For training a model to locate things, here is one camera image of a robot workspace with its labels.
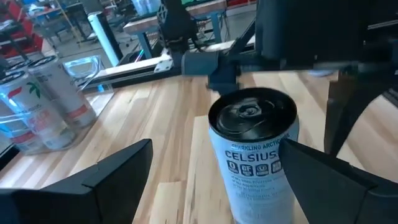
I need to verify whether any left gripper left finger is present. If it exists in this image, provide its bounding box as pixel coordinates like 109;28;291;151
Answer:
0;138;154;224

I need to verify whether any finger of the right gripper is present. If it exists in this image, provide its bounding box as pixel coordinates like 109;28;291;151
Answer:
207;71;241;95
323;68;393;156

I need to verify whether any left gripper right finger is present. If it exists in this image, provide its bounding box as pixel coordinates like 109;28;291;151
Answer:
278;138;398;224

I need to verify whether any computer case with lights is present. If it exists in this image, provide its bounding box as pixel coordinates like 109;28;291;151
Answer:
119;46;164;68

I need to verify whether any wooden table with blue legs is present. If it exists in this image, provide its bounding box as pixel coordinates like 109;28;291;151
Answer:
123;0;229;60

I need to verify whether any white standing panel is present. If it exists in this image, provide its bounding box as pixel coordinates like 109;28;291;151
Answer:
88;12;124;68

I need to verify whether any clear plastic bin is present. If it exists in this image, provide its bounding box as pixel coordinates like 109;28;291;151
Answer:
0;55;115;156

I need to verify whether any red shelf rack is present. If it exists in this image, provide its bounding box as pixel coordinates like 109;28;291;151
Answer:
0;0;44;60

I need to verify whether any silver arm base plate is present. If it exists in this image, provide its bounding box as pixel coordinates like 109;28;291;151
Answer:
153;53;174;75

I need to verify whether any black aluminium table frame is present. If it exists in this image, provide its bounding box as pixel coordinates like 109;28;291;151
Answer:
77;63;184;93

